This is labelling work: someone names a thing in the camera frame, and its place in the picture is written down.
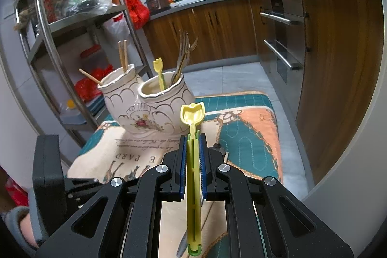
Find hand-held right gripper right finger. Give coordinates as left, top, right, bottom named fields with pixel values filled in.
left=198, top=133, right=355, bottom=258

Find hanging white plastic bag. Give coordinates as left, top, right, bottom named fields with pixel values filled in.
left=104, top=13, right=131, bottom=44

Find gold fork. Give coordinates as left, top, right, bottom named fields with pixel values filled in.
left=178, top=36, right=199, bottom=78

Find clear plastic bag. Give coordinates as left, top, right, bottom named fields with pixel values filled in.
left=62, top=0, right=113, bottom=17

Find hanging red plastic bag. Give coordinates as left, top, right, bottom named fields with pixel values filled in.
left=119, top=0, right=151, bottom=30

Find yellow plastic tulip spoon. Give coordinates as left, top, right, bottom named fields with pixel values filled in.
left=153, top=58, right=166, bottom=92
left=180, top=103, right=206, bottom=256

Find crumpled red plastic bag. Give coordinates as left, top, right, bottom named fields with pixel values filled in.
left=74, top=64, right=114, bottom=102

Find metal shelf rack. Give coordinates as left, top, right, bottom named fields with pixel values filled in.
left=14, top=0, right=155, bottom=153

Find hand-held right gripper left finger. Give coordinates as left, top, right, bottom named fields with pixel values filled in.
left=36, top=134, right=188, bottom=258

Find person's left forearm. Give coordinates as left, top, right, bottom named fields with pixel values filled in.
left=0, top=206, right=40, bottom=250

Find wooden kitchen base cabinets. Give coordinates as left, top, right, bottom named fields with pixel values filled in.
left=142, top=0, right=381, bottom=186

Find built-in oven with steel handles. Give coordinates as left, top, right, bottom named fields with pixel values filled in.
left=258, top=0, right=310, bottom=85

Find silver fork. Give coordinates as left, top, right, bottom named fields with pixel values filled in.
left=171, top=31, right=191, bottom=86

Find dark electric pressure cooker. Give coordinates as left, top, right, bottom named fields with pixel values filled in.
left=145, top=0, right=171, bottom=12

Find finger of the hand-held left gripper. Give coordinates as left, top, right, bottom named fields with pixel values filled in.
left=64, top=177, right=105, bottom=208

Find white ceramic double utensil holder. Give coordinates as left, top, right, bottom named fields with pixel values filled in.
left=98, top=64, right=194, bottom=135

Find printed patterned cloth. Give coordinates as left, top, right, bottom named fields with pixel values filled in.
left=68, top=91, right=284, bottom=258

